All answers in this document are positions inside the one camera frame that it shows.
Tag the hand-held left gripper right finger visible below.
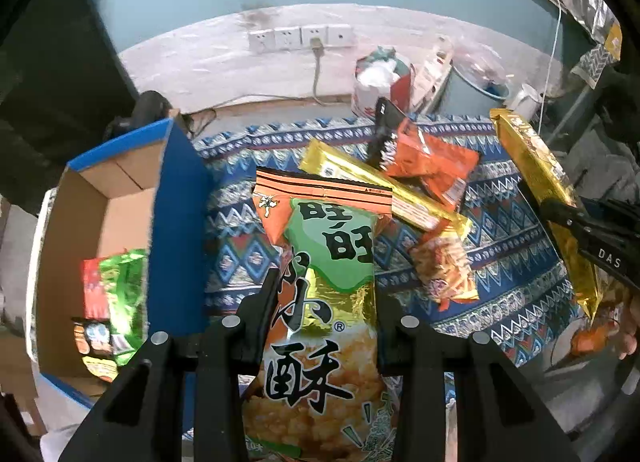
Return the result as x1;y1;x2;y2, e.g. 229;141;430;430
375;287;583;462

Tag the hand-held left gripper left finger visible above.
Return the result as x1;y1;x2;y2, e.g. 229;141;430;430
59;267;282;462

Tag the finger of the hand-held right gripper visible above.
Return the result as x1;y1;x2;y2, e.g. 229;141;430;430
539;198;601;243

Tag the large green orange cracker packet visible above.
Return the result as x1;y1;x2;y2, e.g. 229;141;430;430
242;167;401;462

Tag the gold long snack packet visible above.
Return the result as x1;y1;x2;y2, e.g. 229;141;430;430
300;139;473;239
489;108;603;320

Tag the orange fries snack packet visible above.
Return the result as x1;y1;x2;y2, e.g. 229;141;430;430
407;219;481;313

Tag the cardboard box with blue rim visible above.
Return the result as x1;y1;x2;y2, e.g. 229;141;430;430
27;118;213;410

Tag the green pea snack packet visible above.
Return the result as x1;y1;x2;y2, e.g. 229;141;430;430
97;249;148;368

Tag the red snack packet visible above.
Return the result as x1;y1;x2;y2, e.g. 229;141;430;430
81;258;112;321

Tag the black cartoon snack packet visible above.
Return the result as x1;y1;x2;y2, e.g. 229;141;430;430
71;317;121;383

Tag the person's right hand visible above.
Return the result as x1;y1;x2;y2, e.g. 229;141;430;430
617;299;640;362

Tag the blue patterned tablecloth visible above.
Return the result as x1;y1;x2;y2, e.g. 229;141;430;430
182;114;608;443

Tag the white kettle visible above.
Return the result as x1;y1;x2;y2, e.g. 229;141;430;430
502;83;543;115

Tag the leaf patterned cloth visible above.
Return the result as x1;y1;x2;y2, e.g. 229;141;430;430
570;44;618;87

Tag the blue trash bin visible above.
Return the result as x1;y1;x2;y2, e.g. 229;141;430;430
440;62;512;117

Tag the clear plastic bin bag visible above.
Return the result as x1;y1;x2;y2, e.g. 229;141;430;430
455;42;511;92

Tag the white brown leaning carton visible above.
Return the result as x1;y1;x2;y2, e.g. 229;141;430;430
407;36;456;115

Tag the red and white bag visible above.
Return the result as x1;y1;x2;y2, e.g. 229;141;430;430
351;46;413;117

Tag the black studio light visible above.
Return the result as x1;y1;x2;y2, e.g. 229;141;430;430
102;90;173;140

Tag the white hanging cord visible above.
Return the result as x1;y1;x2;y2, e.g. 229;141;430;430
537;0;566;123

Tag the black floor cable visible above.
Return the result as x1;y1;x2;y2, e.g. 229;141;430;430
180;106;221;137

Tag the grey plug and cable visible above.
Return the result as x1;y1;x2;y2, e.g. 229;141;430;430
310;39;351;107

